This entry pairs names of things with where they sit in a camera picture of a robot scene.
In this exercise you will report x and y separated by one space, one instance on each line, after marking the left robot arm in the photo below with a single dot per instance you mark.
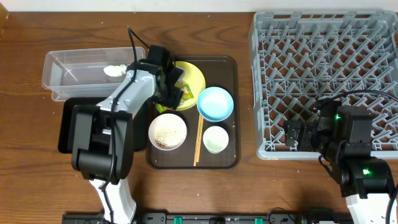
101 135

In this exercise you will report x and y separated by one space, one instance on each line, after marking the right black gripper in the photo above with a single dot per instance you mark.
292 134

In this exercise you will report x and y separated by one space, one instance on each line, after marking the white cup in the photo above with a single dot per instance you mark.
215 139

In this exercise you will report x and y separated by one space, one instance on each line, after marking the green snack wrapper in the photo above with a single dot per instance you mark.
187 93

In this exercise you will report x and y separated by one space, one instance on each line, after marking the pile of rice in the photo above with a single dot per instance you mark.
167 137

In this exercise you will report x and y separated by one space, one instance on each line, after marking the white napkin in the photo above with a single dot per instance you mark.
115 70

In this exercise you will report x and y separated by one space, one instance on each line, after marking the light blue bowl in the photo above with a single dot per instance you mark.
215 104

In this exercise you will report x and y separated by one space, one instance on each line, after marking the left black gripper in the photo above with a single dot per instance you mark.
173 92

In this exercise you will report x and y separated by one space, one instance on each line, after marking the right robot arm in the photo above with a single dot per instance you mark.
344 148

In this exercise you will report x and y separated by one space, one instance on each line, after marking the yellow plate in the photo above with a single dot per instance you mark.
193 77

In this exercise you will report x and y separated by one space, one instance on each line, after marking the pink bowl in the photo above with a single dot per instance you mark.
168 120

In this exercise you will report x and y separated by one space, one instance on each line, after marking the clear plastic bin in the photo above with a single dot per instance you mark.
79 73

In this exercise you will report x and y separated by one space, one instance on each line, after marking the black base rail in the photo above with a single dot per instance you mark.
275 216

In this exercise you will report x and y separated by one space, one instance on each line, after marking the dark brown serving tray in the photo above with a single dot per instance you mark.
203 133

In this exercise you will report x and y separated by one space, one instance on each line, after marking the black tray bin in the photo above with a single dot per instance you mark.
139 123

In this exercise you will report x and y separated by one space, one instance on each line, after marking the grey dishwasher rack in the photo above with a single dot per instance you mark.
298 57

